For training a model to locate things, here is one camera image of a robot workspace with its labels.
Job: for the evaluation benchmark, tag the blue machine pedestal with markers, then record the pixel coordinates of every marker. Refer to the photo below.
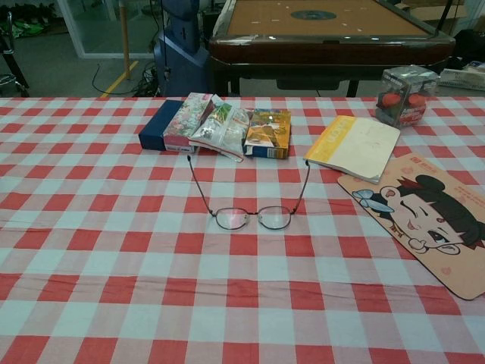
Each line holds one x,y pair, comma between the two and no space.
182,57

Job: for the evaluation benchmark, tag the white plastic basket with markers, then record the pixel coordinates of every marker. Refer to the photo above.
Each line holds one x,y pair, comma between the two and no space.
460,79

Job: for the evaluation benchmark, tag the brown mahjong table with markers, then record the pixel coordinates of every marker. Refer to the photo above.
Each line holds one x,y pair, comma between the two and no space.
326,34

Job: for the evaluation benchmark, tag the cartoon girl mouse pad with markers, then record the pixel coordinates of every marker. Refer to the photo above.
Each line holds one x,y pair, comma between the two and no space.
428,212

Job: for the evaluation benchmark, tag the thin metal frame eyeglasses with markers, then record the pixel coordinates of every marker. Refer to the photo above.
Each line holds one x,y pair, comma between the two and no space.
232,219

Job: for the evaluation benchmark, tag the black metal cart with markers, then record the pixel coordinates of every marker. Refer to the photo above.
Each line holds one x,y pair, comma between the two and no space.
11,57

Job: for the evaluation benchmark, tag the clear plastic snack bag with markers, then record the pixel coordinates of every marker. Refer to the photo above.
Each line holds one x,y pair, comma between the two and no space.
219,129

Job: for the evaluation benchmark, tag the wooden pole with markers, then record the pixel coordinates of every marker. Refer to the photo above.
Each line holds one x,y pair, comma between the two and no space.
125,41

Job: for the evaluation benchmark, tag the red white checkered tablecloth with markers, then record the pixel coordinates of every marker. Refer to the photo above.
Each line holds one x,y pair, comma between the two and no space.
151,265

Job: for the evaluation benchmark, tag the dark blue box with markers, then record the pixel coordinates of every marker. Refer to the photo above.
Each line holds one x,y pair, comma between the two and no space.
157,127

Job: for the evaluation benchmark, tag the orange yellow snack box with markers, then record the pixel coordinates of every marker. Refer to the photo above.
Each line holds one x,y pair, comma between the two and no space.
267,130

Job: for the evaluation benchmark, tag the yellow white notebook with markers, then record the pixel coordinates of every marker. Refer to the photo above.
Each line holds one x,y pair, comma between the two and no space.
360,146

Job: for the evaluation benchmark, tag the clear pack with orange caps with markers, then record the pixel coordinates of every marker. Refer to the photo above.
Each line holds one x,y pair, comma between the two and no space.
407,98

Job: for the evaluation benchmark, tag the floral pink box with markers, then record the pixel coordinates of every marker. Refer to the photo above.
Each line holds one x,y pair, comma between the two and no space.
185,121

